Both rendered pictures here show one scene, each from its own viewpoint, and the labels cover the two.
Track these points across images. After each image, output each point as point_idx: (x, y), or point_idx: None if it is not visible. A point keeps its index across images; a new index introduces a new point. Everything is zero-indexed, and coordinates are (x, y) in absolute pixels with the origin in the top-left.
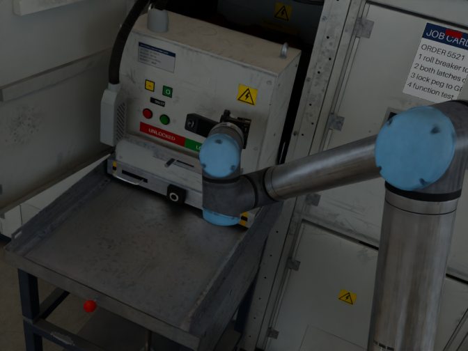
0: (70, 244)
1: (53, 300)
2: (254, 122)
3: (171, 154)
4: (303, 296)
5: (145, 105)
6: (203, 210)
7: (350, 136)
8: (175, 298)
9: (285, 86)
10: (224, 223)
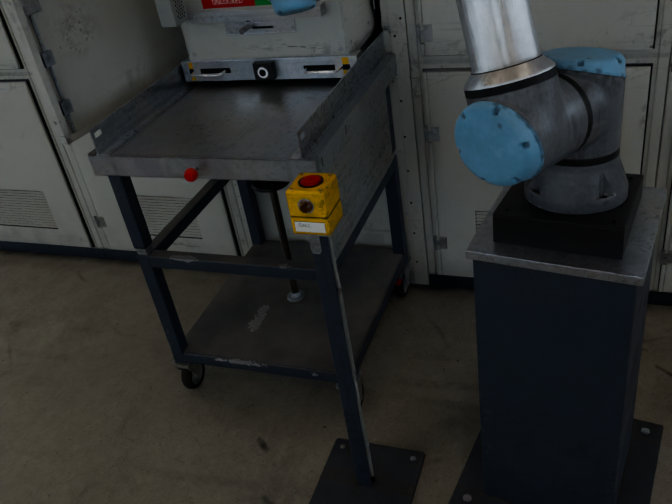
0: (158, 137)
1: (166, 234)
2: None
3: (243, 16)
4: (457, 173)
5: None
6: (271, 3)
7: None
8: (281, 143)
9: None
10: (297, 4)
